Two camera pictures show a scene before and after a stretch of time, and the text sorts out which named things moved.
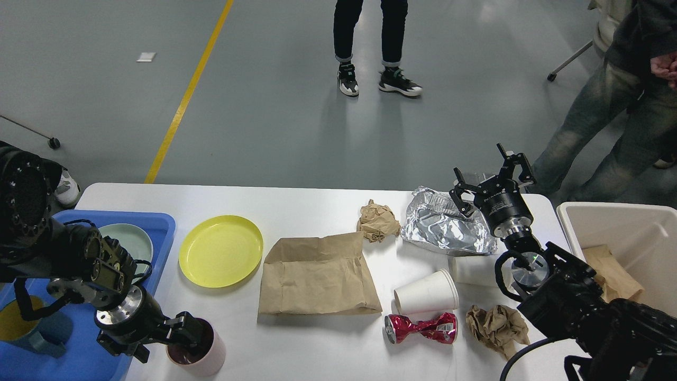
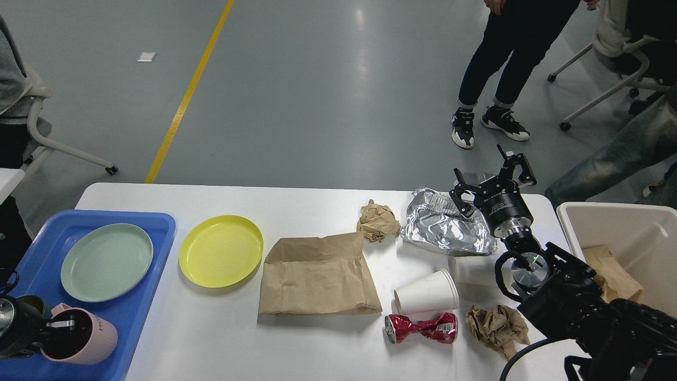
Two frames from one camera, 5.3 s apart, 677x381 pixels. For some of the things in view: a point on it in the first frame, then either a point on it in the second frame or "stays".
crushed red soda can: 443,328 stays
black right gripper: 504,208 stays
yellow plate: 220,251 stays
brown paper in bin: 616,281 stays
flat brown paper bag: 317,275 stays
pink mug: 203,359 → 79,336
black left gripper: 140,318 → 21,327
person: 346,16 → 524,29
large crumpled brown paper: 500,327 stays
